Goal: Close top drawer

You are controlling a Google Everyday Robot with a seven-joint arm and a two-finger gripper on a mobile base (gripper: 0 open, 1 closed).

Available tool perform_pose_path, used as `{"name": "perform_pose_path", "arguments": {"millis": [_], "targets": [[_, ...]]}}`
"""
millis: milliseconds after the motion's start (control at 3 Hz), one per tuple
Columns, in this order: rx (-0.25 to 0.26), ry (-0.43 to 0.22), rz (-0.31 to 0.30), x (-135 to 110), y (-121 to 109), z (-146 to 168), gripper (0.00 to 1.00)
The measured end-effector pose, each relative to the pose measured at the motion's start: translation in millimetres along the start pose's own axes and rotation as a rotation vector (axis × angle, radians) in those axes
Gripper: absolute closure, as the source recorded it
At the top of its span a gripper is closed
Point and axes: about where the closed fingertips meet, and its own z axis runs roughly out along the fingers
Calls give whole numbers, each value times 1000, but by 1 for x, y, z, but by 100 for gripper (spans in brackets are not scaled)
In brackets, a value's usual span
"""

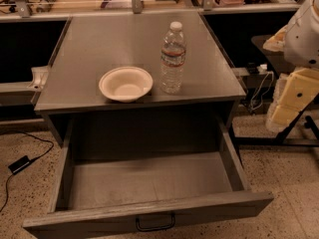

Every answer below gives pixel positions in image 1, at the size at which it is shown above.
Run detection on grey top drawer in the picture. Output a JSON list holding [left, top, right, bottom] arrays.
[[23, 115, 273, 239]]

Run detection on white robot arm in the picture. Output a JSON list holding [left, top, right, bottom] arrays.
[[263, 0, 319, 132]]

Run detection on clear plastic water bottle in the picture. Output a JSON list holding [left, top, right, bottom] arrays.
[[160, 21, 186, 94]]

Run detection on white paper bowl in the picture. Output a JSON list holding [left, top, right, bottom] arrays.
[[99, 67, 154, 103]]

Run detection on grey cabinet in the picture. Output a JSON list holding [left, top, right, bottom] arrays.
[[35, 11, 245, 143]]

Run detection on black power adapter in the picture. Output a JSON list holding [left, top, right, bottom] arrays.
[[8, 155, 31, 174]]

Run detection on white cables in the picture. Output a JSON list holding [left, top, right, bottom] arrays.
[[248, 63, 275, 113]]

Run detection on black drawer handle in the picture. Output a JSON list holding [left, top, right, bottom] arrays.
[[136, 213, 175, 232]]

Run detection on white plastic bracket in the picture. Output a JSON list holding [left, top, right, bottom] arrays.
[[29, 66, 50, 91]]

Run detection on black power cable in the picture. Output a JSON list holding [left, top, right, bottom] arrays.
[[0, 130, 55, 213]]

